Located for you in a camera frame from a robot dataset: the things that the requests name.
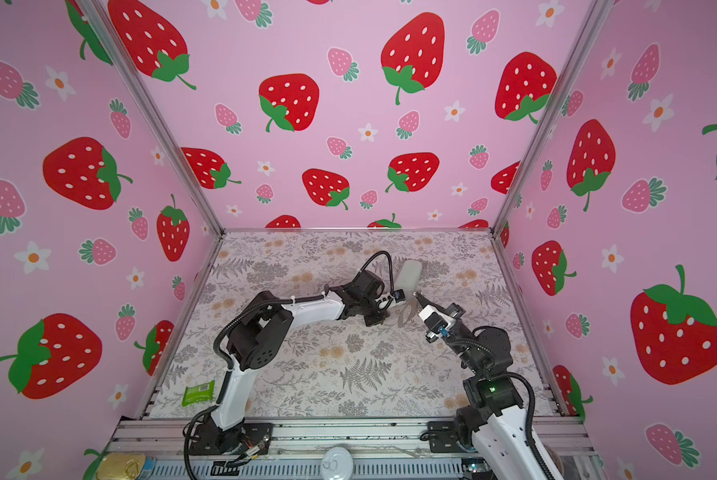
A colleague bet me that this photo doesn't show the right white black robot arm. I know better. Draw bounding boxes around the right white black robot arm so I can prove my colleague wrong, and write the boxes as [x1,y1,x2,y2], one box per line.
[415,292,563,479]

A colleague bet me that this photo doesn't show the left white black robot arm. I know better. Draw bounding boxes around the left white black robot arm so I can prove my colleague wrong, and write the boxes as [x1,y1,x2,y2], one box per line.
[184,270,407,455]

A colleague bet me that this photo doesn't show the pale green oblong case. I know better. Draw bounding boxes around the pale green oblong case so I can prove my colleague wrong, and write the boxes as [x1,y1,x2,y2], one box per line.
[394,260,423,297]

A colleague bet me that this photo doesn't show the green snack packet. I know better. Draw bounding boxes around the green snack packet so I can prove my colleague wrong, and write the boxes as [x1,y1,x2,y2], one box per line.
[182,380,216,407]

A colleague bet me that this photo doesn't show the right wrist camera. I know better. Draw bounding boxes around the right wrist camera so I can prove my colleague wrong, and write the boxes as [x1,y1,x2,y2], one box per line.
[419,304,456,343]

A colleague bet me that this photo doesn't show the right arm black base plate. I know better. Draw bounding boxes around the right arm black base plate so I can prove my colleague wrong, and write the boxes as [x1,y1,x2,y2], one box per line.
[420,420,477,453]

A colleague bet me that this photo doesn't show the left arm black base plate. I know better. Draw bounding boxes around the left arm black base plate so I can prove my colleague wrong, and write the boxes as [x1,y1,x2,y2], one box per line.
[188,422,274,456]

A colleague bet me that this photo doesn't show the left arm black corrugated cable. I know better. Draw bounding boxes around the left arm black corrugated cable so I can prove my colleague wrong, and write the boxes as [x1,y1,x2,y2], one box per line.
[181,250,396,480]

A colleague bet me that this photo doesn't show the aluminium extrusion rail frame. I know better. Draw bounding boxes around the aluminium extrusion rail frame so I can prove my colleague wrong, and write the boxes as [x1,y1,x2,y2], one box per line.
[102,417,594,480]

